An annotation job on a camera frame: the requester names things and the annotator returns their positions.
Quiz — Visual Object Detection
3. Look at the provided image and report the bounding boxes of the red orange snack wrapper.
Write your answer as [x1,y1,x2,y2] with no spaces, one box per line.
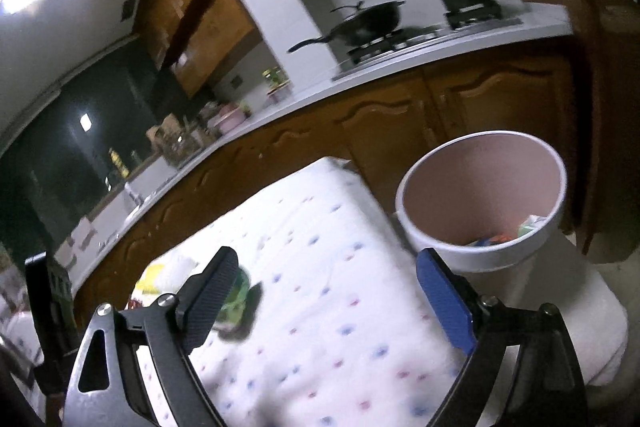
[470,233,516,248]

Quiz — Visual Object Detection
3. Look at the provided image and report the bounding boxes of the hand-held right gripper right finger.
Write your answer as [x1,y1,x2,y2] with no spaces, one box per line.
[415,248,588,427]

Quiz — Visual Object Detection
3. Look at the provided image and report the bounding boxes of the yellow plastic bag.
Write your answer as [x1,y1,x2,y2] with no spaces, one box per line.
[136,263,168,295]

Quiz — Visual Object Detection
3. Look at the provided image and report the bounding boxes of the white pleated paper liner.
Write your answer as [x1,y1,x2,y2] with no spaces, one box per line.
[160,253,198,288]

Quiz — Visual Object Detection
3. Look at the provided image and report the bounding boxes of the white pink waste bin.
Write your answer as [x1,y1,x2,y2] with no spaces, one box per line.
[395,132,630,390]

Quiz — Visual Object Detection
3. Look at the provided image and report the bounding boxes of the white kitchen countertop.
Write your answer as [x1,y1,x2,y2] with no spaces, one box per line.
[52,2,573,280]

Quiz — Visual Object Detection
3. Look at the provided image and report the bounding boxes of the floral white tablecloth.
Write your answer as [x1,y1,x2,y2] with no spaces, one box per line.
[134,157,482,427]

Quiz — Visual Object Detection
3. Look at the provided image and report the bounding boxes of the dark kitchen window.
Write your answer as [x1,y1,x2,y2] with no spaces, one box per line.
[0,34,168,268]

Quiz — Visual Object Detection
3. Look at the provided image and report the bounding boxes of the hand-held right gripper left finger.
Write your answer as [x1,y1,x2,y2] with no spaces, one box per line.
[62,246,241,427]

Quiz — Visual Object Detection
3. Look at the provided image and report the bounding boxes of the pink basin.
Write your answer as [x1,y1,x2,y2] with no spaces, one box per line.
[209,104,247,134]

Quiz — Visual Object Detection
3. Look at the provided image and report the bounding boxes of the crushed green can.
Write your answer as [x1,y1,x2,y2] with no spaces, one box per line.
[212,264,263,343]

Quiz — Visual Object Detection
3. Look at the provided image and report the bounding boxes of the black wok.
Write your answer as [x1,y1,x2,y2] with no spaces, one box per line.
[287,0,405,54]

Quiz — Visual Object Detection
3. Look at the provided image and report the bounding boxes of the sink faucet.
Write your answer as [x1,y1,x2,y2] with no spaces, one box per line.
[106,172,142,209]

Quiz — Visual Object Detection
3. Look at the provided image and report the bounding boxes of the dish rack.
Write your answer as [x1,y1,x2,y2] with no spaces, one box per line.
[146,116,203,168]

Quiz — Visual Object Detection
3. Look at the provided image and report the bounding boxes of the green drink carton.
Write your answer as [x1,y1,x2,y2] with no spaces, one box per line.
[515,214,550,239]

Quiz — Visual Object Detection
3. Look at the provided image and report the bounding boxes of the wooden lower cabinets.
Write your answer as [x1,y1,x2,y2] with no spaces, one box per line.
[72,44,576,313]

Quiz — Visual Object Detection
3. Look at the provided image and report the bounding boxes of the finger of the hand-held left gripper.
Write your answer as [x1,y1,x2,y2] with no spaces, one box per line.
[24,252,68,400]

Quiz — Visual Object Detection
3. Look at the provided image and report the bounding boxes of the gas stove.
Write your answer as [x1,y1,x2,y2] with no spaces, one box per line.
[331,1,525,81]

